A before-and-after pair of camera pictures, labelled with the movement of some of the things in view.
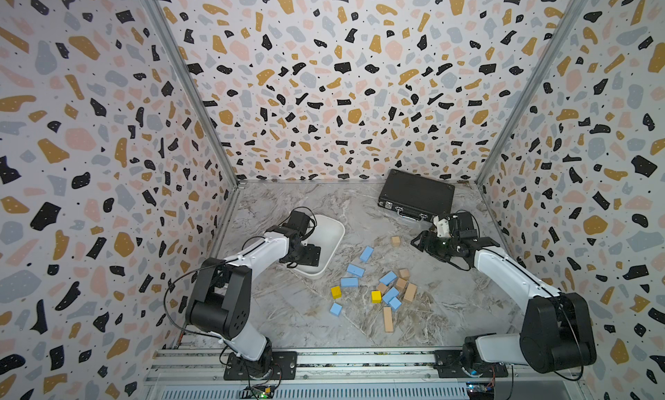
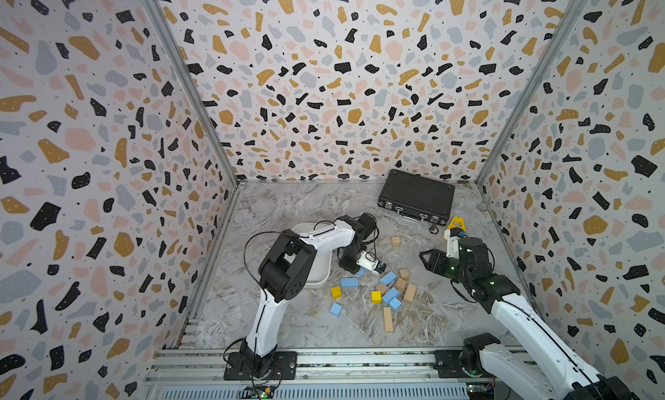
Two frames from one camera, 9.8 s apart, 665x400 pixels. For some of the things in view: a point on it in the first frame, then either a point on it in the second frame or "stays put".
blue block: (389, 278) stays put
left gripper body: (306, 255) to (350, 261)
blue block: (349, 282) stays put
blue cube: (336, 309) stays put
